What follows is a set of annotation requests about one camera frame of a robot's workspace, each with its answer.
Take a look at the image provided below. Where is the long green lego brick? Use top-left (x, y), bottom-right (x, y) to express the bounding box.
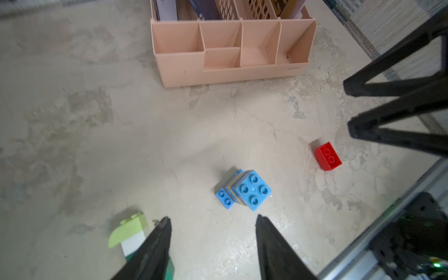
top-left (125, 253), bottom-right (175, 280)

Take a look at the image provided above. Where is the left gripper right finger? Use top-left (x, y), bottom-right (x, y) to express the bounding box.
top-left (255, 215), bottom-right (317, 280)

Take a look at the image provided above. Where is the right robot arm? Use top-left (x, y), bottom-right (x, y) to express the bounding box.
top-left (344, 8), bottom-right (448, 280)

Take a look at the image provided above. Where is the pink desk file organizer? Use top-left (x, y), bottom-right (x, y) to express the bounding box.
top-left (150, 1), bottom-right (317, 88)

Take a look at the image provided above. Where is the red lego brick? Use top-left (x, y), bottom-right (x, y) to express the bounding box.
top-left (315, 142), bottom-right (343, 171)

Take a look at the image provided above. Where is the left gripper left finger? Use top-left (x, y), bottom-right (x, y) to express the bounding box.
top-left (112, 217), bottom-right (172, 280)

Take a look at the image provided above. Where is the medium blue square lego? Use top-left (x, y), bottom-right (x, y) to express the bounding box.
top-left (235, 170), bottom-right (272, 212)

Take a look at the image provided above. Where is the lime green lego brick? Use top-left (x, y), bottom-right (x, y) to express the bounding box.
top-left (108, 212), bottom-right (148, 248)

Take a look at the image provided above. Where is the cream square lego brick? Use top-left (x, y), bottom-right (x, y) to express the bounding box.
top-left (120, 231), bottom-right (146, 259)

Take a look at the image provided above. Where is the dark purple book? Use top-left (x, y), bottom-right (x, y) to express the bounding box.
top-left (189, 0), bottom-right (222, 21)

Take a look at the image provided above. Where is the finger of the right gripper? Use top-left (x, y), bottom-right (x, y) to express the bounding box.
top-left (348, 89), bottom-right (448, 158)
top-left (344, 10), bottom-right (448, 98)

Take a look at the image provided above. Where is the long blue lego brick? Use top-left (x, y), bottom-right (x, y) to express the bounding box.
top-left (215, 188), bottom-right (234, 210)

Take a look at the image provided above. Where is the white book in organizer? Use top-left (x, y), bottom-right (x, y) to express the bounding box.
top-left (155, 0), bottom-right (179, 21)

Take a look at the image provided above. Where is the yellow lego brick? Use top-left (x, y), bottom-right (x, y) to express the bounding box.
top-left (224, 169), bottom-right (246, 205)

